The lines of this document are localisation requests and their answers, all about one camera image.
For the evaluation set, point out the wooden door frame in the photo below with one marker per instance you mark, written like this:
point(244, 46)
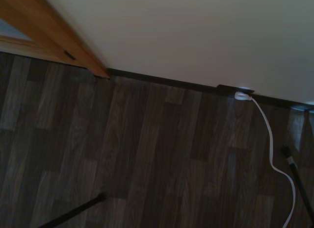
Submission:
point(61, 32)

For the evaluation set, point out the dark baseboard strip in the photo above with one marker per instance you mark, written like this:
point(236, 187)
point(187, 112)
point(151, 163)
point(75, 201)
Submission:
point(162, 81)

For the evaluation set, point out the wooden door with glass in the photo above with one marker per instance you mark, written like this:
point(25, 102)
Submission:
point(22, 45)

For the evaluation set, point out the white power plug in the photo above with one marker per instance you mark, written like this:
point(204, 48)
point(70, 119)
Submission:
point(243, 95)

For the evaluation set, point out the black tripod leg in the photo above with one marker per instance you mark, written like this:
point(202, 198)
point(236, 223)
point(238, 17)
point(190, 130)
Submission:
point(298, 179)
point(73, 210)

